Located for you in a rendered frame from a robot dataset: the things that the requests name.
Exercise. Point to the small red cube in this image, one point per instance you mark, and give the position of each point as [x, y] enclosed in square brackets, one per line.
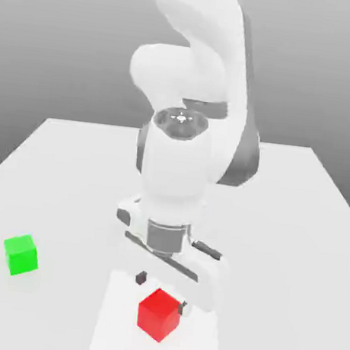
[157, 315]

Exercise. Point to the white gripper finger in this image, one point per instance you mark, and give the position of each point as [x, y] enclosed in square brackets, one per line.
[141, 278]
[183, 308]

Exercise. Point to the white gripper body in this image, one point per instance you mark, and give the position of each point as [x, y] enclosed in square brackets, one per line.
[203, 276]

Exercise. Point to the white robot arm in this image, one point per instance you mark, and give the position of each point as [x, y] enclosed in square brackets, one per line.
[175, 169]

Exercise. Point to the small green cube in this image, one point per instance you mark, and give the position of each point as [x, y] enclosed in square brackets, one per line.
[21, 255]

